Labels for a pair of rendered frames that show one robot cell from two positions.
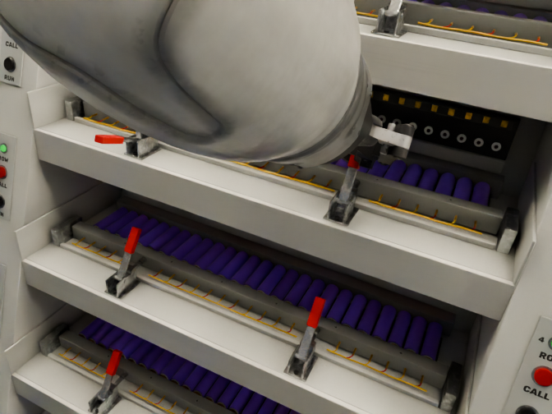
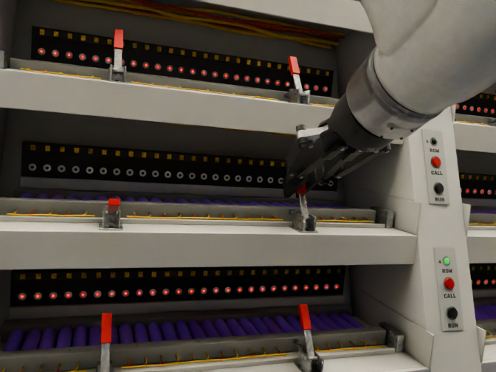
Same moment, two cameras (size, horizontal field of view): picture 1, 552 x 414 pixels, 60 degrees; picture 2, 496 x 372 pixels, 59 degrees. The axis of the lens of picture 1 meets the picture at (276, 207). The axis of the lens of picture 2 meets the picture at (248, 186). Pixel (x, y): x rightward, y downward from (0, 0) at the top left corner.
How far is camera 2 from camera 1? 0.44 m
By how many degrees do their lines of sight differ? 46
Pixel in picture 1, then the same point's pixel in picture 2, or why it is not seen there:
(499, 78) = not seen: hidden behind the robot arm
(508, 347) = (428, 274)
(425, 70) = not seen: hidden behind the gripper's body
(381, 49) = (305, 112)
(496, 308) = (411, 255)
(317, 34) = not seen: outside the picture
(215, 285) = (195, 345)
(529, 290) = (424, 235)
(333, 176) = (274, 211)
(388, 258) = (349, 245)
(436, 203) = (341, 212)
